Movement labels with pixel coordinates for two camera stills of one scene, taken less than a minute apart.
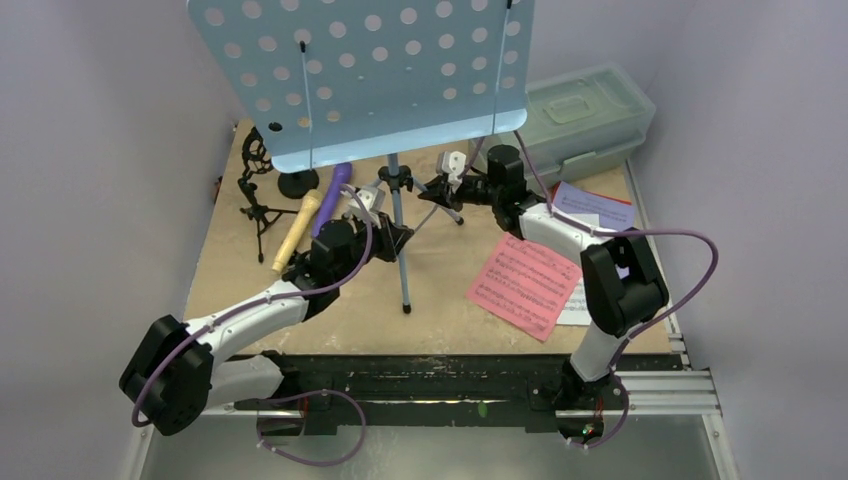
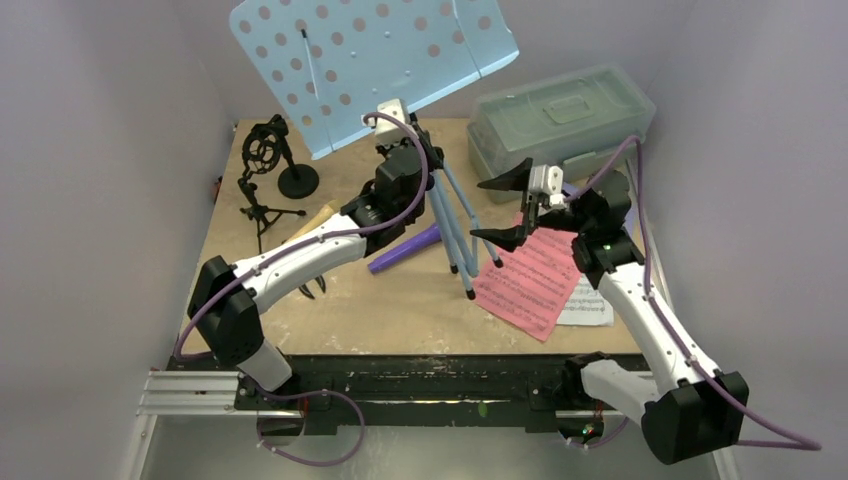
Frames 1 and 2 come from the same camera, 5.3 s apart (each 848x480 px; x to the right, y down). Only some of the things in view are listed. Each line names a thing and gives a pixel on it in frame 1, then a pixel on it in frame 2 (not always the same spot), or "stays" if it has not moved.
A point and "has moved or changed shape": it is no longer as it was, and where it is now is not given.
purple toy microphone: x=341 y=175 → x=426 y=239
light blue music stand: x=292 y=82 has moved or changed shape
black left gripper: x=389 y=237 → x=382 y=148
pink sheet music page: x=525 y=285 stays
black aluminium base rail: x=311 y=396 stays
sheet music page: x=575 y=310 stays
